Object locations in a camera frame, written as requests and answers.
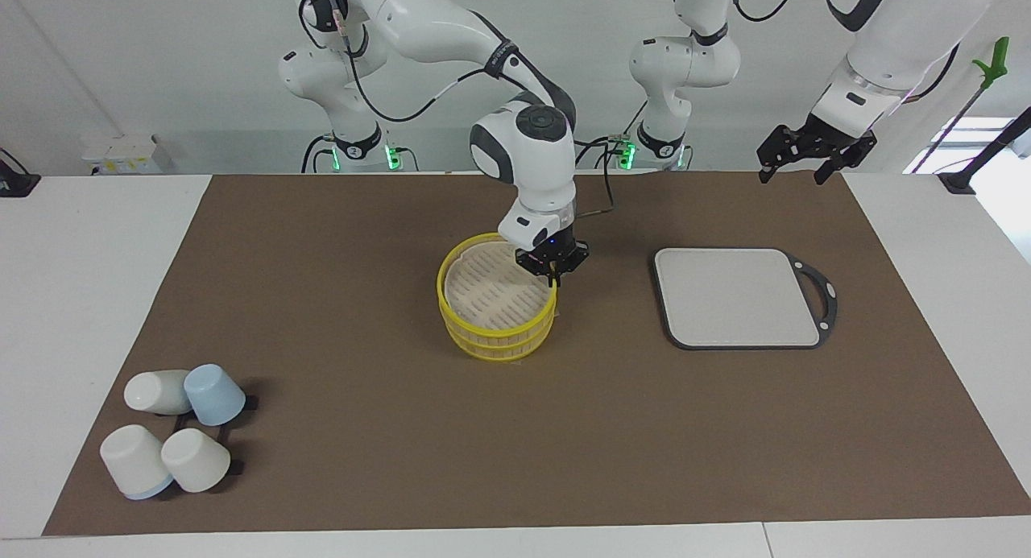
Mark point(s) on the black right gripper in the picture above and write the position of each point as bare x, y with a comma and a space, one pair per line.
556, 252

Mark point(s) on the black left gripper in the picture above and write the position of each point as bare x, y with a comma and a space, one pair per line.
838, 139

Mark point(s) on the yellow bamboo steamer tier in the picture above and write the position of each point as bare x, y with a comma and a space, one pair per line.
483, 296
495, 350

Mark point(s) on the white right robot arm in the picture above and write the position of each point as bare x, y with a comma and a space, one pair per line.
532, 171

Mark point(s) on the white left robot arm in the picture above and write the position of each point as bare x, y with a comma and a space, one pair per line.
902, 26

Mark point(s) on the black stand with clamp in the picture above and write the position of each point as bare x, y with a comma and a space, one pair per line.
957, 182

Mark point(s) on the brown table mat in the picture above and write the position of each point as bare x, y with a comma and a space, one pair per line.
644, 429

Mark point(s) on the white cutting board grey rim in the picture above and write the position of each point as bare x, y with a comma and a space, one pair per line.
725, 324

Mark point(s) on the pole with green clip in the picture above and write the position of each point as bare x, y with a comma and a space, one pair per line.
997, 59

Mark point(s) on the light blue cup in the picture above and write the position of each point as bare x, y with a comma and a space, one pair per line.
213, 395

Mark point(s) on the plain white cup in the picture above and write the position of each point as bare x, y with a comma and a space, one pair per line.
196, 460
153, 390

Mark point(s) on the white power box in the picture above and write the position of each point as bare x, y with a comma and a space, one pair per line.
121, 151

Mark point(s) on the white cup blue rim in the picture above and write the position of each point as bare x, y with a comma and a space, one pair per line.
133, 460

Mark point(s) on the black table clamp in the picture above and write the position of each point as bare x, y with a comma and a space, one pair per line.
16, 183

